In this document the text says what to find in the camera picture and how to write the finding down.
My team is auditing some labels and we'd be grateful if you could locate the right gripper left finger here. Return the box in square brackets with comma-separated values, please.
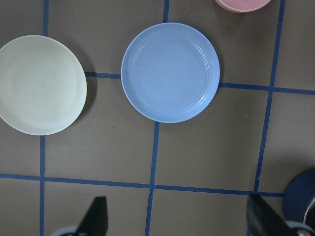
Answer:
[53, 196, 108, 236]

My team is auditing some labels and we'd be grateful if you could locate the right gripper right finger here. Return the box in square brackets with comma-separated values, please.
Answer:
[246, 193, 315, 236]

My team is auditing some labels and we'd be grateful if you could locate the dark blue saucepan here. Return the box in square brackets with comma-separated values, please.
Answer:
[282, 169, 315, 223]

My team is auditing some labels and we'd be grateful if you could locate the cream white plate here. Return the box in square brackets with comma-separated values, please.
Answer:
[0, 35, 87, 136]

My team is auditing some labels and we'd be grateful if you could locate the blue plate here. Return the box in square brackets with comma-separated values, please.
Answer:
[121, 23, 221, 123]

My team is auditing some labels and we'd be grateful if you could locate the pink bowl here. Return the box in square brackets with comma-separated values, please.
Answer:
[215, 0, 270, 13]

